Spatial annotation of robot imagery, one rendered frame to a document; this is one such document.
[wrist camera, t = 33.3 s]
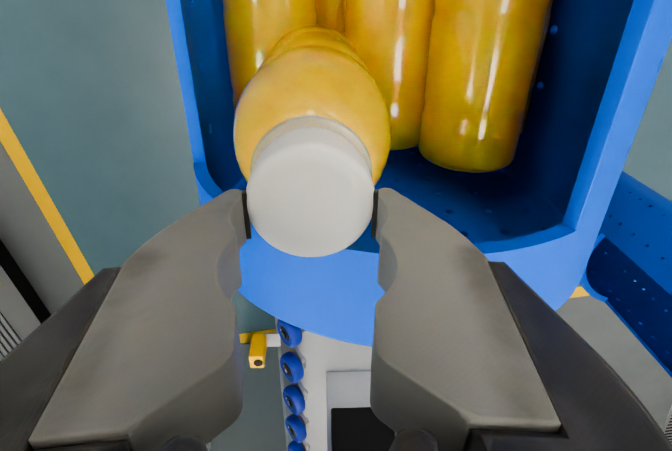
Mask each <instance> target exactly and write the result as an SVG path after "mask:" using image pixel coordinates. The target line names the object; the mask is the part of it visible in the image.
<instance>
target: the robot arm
mask: <svg viewBox="0 0 672 451"><path fill-rule="evenodd" d="M371 237H374V238H376V241H377V242H378V243H379V245H380V250H379V264H378V277H377V281H378V284H379V286H380V287H381V288H382V289H383V291H384V292H385V294H384V295H383V296H382V297H381V298H380V299H379V300H378V302H377V303H376V306H375V318H374V331H373V345H372V358H371V380H370V406H371V409H372V411H373V413H374V414H375V416H376V417H377V418H378V419H379V420H380V421H382V422H383V423H384V424H385V425H387V426H388V427H389V428H391V429H392V430H393V431H394V432H396V433H397V435H396V437H395V439H394V441H393V443H392V445H391V447H390V449H389V451H672V444H671V443H670V441H669V440H668V438H667V437H666V435H665V434H664V432H663V431H662V429H661V428H660V427H659V425H658V424H657V422H656V421H655V420H654V418H653V417H652V415H651V414H650V413H649V411H648V410H647V409H646V407H645V406H644V405H643V404H642V402H641V401H640V400H639V399H638V397H637V396H636V395H635V394H634V392H633V391H632V390H631V389H630V388H629V386H628V385H627V384H626V383H625V382H624V381H623V379H622V378H621V377H620V376H619V375H618V374H617V373H616V372H615V370H614V369H613V368H612V367H611V366H610V365H609V364H608V363H607V362H606V361H605V360H604V359H603V358H602V357H601V356H600V355H599V354H598V353H597V352H596V351H595V350H594V349H593V348H592V347H591V346H590V345H589V344H588V343H587V342H586V341H585V340H584V339H583V338H582V337H581V336H580V335H579V334H578V333H577V332H576V331H575V330H574V329H573V328H572V327H571V326H570V325H569V324H568V323H567V322H566V321H565V320H563V319H562V318H561V317H560V316H559V315H558V314H557V313H556V312H555V311H554V310H553V309H552V308H551V307H550V306H549V305H548V304H547V303H546V302H545V301H544V300H543V299H542V298H541V297H540V296H539V295H538V294H537V293H536V292H535V291H534V290H533V289H532V288H531V287H530V286H529V285H528V284H527V283H526V282H525V281H524V280H522V279H521V278H520V277H519V276H518V275H517V274H516V273H515V272H514V271H513V270H512V269H511V268H510V267H509V266H508V265H507V264H506V263H505V262H491V261H490V260H489V259H488V258H487V257H486V256H485V255H484V254H483V253H482V252H481V251H480V250H479V249H478V248H477V247H476V246H475V245H474V244H473V243H471V242H470V241H469V240H468V239H467V238H466V237H465V236H464V235H462V234H461V233H460V232H459V231H457V230H456V229H455V228H453V227H452V226H451V225H449V224H448V223H446V222H445V221H443V220H442V219H440V218H439V217H437V216H435V215H434V214H432V213H431V212H429V211H427V210H426V209H424V208H422V207H421V206H419V205H418V204H416V203H414V202H413V201H411V200H410V199H408V198H406V197H405V196H403V195H401V194H400V193H398V192H397V191H395V190H393V189H391V188H381V189H374V192H373V212H372V222H371ZM246 239H251V221H250V219H249V214H248V210H247V193H246V190H243V191H242V190H239V189H230V190H227V191H225V192H224V193H222V194H220V195H219V196H217V197H215V198H214V199H212V200H210V201H209V202H207V203H205V204H204V205H202V206H200V207H199V208H197V209H195V210H194V211H192V212H190V213H188V214H187V215H185V216H183V217H182V218H180V219H178V220H177V221H175V222H173V223H172V224H170V225H169V226H167V227H166V228H164V229H163V230H161V231H160V232H158V233H157V234H156V235H154V236H153V237H152V238H150V239H149V240H148V241H147V242H146V243H144V244H143V245H142V246H141V247H140V248H138V249H137V250H136V251H135V252H134V253H133V254H132V255H131V256H130V257H129V258H128V259H127V260H126V261H125V262H124V263H123V264H122V265H121V266H120V267H112V268H103V269H102V270H101V271H99V272H98V273H97V274H96V275H95V276H94V277H93V278H92V279H91V280H89V281H88V282H87V283H86V284H85V285H84V286H83V287H82V288H81V289H80V290H78V291H77V292H76V293H75V294H74V295H73V296H72V297H71V298H70V299H68V300H67V301H66V302H65V303H64V304H63V305H62V306H61V307H60V308H58V309H57V310H56V311H55V312H54V313H53V314H52V315H51V316H50V317H48V318H47V319H46V320H45V321H44V322H43V323H42V324H41V325H40V326H38V327H37V328H36V329H35V330H34V331H33V332H32V333H31V334H30V335H29V336H27V337H26V338H25V339H24V340H23V341H22V342H21V343H20V344H19V345H17V346H16V347H15V348H14V349H13V350H12V351H11V352H10V353H9V354H7V355H6V356H5V357H4V358H3V359H2V360H1V361H0V451H208V449H207V447H206V444H208V443H209V442H210V441H212V440H213V439H214V438H215V437H217V436H218V435H219V434H220V433H222V432H223V431H224V430H225V429H227V428H228V427H229V426H231V425H232V424H233V423H234V422H235V421H236V420H237V418H238V417H239V415H240V413H241V411H242V408H243V382H244V364H243V357H242V350H241V343H240V336H239V329H238V321H237V314H236V308H235V305H234V304H233V302H232V301H231V299H232V297H233V296H234V294H235V293H236V292H237V290H238V289H239V288H240V287H241V285H242V275H241V267H240V259H239V250H240V249H241V247H242V246H243V245H244V244H245V242H246Z"/></svg>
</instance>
